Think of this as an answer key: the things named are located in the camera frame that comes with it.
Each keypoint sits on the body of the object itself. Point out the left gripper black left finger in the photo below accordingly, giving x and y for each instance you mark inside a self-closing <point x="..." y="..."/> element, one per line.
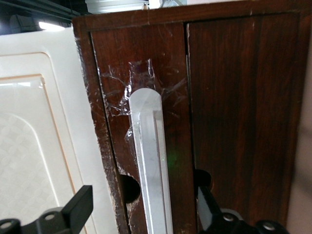
<point x="78" y="202"/>

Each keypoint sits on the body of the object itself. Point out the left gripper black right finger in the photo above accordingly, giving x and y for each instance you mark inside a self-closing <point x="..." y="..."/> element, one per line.
<point x="214" y="219"/>

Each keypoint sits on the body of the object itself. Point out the clear adhesive tape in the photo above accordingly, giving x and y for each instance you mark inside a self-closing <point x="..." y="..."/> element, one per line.
<point x="141" y="78"/>

